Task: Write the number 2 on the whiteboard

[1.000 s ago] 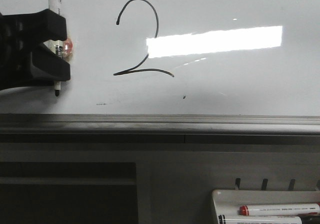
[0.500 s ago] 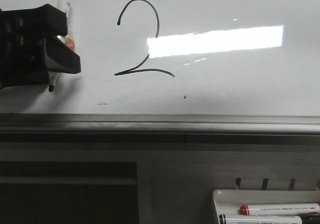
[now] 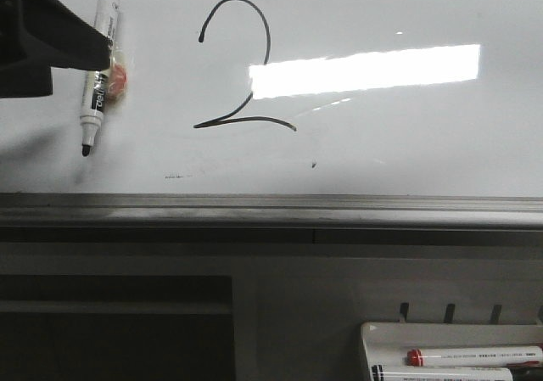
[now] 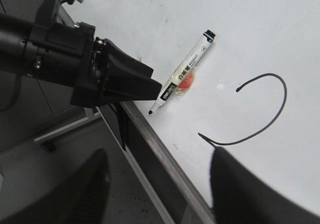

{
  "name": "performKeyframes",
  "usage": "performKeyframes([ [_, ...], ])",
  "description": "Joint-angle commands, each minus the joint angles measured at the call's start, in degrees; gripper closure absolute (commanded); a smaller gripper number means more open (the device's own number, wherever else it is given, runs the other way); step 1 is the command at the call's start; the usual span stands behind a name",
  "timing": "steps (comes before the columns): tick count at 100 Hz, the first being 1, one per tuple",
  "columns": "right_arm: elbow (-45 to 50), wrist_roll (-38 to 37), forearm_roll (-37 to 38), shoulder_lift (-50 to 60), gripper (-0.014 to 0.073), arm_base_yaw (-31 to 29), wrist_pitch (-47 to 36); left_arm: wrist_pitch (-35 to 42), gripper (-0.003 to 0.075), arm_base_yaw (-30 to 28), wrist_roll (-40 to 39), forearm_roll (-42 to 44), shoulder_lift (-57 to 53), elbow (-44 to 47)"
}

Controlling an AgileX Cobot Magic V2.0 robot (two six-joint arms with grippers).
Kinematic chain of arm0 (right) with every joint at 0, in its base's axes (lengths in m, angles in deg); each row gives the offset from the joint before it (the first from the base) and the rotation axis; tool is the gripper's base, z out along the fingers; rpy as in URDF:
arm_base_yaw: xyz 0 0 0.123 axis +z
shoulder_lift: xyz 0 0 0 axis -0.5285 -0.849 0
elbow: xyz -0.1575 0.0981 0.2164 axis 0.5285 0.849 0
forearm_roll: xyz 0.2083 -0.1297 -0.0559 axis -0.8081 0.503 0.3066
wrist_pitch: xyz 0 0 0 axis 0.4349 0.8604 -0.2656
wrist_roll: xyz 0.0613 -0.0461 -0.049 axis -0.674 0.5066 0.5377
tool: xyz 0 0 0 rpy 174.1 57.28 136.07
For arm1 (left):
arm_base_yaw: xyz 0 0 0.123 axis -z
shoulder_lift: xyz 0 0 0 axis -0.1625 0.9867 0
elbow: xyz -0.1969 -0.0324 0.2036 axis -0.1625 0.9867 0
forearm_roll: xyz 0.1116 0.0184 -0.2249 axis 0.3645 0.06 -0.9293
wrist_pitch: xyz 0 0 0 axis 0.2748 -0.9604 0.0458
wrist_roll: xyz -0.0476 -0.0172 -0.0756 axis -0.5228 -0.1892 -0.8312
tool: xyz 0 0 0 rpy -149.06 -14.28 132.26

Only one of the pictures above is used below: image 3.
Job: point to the dark wall hook middle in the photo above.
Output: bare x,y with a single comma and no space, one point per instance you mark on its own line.
449,313

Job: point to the red capped whiteboard marker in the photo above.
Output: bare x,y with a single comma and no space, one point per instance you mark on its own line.
500,356

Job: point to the black capped whiteboard marker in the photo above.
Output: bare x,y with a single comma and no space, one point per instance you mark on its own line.
405,373

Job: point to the dark wall hook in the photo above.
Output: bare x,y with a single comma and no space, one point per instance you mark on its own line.
449,313
404,310

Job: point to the black whiteboard marker with tape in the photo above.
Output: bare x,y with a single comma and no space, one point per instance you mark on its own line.
96,85

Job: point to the white whiteboard with aluminium frame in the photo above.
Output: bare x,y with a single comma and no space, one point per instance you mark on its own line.
297,112

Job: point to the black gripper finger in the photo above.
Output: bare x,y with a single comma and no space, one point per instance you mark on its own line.
39,35

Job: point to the dark wall hook left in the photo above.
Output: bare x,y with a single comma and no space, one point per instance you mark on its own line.
404,310

